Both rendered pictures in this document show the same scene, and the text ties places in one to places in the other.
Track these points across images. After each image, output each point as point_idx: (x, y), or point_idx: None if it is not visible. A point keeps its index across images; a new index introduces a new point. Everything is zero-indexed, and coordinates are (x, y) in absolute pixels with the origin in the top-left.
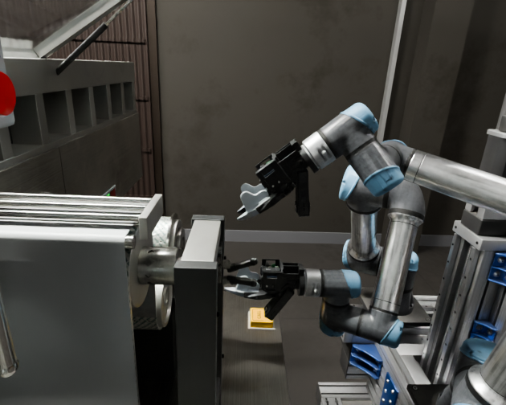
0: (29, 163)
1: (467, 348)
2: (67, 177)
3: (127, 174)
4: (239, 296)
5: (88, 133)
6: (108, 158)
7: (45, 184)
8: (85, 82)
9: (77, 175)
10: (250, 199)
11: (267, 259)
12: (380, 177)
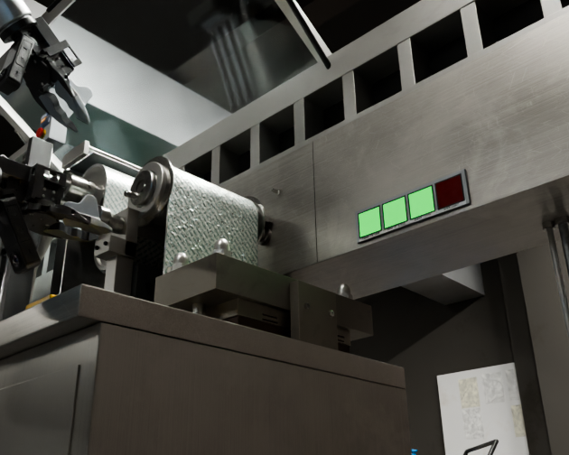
0: (268, 166)
1: None
2: (321, 171)
3: (555, 138)
4: (70, 239)
5: (382, 106)
6: (443, 125)
7: (284, 182)
8: (387, 43)
9: (342, 167)
10: (65, 106)
11: (58, 173)
12: None
